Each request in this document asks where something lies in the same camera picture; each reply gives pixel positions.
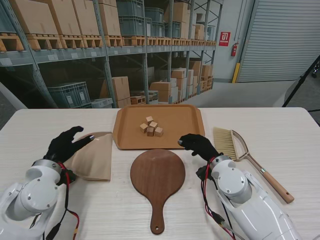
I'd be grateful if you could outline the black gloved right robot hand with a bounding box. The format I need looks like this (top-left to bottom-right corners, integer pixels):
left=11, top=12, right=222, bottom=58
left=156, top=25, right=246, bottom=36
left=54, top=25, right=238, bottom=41
left=177, top=133, right=224, bottom=163

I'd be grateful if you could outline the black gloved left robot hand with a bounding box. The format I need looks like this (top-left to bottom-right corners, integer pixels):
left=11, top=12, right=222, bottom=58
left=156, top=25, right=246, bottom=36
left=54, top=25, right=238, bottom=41
left=43, top=125, right=96, bottom=166

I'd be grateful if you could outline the beige brush with wooden handle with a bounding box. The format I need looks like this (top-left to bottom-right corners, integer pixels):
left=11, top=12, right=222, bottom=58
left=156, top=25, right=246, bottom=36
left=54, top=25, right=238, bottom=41
left=212, top=126, right=295, bottom=204

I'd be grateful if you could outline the beige plastic dustpan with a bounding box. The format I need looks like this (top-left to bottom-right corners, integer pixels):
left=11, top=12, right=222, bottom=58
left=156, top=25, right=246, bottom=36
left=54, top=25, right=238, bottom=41
left=65, top=131, right=113, bottom=182

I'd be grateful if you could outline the round dark wooden cutting board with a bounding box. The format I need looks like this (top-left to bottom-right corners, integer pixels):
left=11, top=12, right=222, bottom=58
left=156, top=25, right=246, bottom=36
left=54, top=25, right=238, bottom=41
left=129, top=148, right=186, bottom=235

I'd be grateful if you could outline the orange-brown plastic tray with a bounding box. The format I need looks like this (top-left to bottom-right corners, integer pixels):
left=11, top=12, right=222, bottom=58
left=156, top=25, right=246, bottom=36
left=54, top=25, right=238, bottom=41
left=111, top=104, right=206, bottom=151

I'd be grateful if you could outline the gray plastic crate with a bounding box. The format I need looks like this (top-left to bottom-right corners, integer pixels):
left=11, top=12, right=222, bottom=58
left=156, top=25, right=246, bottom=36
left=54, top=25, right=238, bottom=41
left=116, top=0, right=146, bottom=18
left=149, top=21, right=166, bottom=38
left=118, top=16, right=148, bottom=37
left=47, top=81, right=91, bottom=109
left=144, top=7, right=165, bottom=23

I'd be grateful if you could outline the large cardboard box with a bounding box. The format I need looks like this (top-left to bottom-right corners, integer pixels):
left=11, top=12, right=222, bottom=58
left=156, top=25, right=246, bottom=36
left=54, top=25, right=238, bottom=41
left=163, top=2, right=190, bottom=25
left=98, top=0, right=122, bottom=36
left=149, top=81, right=173, bottom=103
left=72, top=0, right=101, bottom=36
left=8, top=0, right=60, bottom=36
left=48, top=0, right=82, bottom=36
left=99, top=76, right=131, bottom=102

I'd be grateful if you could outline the wooden pallet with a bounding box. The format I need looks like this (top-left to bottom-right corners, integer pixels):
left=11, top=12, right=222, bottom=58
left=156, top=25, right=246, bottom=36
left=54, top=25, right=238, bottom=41
left=26, top=33, right=63, bottom=50
left=58, top=34, right=85, bottom=49
left=130, top=95, right=146, bottom=105

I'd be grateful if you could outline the gray metal shelving rack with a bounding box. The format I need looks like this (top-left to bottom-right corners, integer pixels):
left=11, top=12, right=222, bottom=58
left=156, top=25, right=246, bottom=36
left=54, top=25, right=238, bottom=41
left=0, top=0, right=223, bottom=109

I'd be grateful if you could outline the black tripod stand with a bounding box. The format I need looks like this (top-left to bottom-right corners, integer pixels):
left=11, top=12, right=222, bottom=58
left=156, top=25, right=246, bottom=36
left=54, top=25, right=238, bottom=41
left=282, top=56, right=320, bottom=108

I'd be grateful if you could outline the gray roller shutter door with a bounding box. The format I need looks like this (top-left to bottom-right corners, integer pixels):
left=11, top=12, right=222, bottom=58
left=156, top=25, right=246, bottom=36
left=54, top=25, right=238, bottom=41
left=236, top=0, right=320, bottom=83

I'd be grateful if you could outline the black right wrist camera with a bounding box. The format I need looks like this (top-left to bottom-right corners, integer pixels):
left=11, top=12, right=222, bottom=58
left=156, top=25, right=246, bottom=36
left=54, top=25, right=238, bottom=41
left=196, top=166, right=210, bottom=181

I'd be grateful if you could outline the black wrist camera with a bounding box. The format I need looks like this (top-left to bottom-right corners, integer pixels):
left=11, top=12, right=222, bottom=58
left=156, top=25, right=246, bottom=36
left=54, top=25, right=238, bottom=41
left=196, top=166, right=210, bottom=181
left=56, top=169, right=77, bottom=186

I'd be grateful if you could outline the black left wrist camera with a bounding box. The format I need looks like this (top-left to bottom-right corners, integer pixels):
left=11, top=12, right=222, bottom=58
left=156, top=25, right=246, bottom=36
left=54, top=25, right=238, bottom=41
left=56, top=169, right=77, bottom=186

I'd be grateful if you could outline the red black left arm cable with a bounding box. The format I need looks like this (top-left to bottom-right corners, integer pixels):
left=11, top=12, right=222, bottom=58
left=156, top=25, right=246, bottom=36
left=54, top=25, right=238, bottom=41
left=44, top=162, right=81, bottom=240

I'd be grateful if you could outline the red black arm cable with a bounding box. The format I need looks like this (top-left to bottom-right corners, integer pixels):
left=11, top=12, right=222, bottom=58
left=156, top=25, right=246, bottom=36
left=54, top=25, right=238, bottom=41
left=199, top=156, right=242, bottom=240
left=44, top=162, right=81, bottom=240

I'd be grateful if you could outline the red black right arm cable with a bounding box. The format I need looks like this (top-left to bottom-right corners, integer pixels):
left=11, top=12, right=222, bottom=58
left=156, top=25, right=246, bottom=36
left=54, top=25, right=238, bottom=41
left=199, top=156, right=242, bottom=240

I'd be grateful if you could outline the yellow corner guard post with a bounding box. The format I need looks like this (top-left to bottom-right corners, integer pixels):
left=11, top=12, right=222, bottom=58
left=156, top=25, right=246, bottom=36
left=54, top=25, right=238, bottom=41
left=231, top=62, right=240, bottom=84

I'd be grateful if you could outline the red wall sign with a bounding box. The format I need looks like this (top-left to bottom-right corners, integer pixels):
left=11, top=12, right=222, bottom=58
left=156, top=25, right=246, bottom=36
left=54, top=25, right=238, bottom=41
left=218, top=31, right=230, bottom=47

